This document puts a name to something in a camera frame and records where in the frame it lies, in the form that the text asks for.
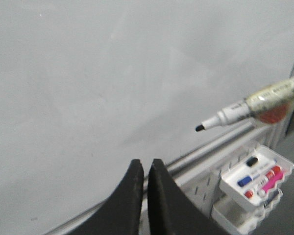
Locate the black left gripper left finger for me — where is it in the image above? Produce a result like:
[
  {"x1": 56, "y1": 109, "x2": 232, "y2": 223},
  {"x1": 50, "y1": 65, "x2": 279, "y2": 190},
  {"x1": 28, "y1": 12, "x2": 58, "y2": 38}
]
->
[{"x1": 73, "y1": 159, "x2": 144, "y2": 235}]

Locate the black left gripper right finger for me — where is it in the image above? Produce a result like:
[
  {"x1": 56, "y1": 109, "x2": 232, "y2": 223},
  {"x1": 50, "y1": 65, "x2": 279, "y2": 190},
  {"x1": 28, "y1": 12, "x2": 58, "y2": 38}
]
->
[{"x1": 148, "y1": 159, "x2": 225, "y2": 235}]

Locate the black whiteboard marker with magnet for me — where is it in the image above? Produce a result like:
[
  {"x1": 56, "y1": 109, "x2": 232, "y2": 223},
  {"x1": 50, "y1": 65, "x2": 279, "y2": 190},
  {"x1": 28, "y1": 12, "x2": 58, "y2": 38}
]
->
[{"x1": 195, "y1": 76, "x2": 294, "y2": 132}]

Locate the grey metal whiteboard stand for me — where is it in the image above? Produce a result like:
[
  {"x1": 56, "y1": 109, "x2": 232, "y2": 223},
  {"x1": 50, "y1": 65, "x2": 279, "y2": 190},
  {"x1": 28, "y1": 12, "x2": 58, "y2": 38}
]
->
[{"x1": 139, "y1": 100, "x2": 294, "y2": 235}]

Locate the white lower tray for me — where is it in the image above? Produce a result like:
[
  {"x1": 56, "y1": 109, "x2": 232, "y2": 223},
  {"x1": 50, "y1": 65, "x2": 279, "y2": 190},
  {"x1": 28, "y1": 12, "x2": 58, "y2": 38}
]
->
[{"x1": 211, "y1": 189, "x2": 283, "y2": 235}]

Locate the blue capped white marker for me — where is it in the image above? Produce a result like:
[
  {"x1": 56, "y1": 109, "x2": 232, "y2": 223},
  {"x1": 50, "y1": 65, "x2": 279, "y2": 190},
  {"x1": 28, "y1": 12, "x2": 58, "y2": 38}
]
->
[{"x1": 237, "y1": 160, "x2": 277, "y2": 188}]

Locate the white upper marker tray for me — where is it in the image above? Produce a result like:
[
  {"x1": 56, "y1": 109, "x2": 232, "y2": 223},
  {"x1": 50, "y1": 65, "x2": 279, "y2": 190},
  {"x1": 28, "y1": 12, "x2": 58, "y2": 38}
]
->
[{"x1": 220, "y1": 145, "x2": 294, "y2": 212}]

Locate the black marker cap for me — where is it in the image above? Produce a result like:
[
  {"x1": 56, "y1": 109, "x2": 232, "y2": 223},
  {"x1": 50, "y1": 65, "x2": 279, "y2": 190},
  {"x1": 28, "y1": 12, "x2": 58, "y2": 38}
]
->
[{"x1": 246, "y1": 157, "x2": 258, "y2": 167}]

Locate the red capped marker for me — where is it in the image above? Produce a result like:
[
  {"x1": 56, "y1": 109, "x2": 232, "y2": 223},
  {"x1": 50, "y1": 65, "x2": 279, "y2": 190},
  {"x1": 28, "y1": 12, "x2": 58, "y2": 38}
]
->
[{"x1": 245, "y1": 165, "x2": 282, "y2": 199}]

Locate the pink marker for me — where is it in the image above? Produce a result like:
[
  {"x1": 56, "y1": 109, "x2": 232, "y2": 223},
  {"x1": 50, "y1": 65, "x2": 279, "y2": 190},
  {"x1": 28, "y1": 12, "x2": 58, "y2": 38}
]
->
[{"x1": 258, "y1": 171, "x2": 284, "y2": 197}]

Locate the white whiteboard with aluminium frame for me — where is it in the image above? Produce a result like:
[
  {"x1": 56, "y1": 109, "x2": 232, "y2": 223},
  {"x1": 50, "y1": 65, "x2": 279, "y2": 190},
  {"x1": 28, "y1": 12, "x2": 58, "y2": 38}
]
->
[{"x1": 0, "y1": 0, "x2": 294, "y2": 235}]

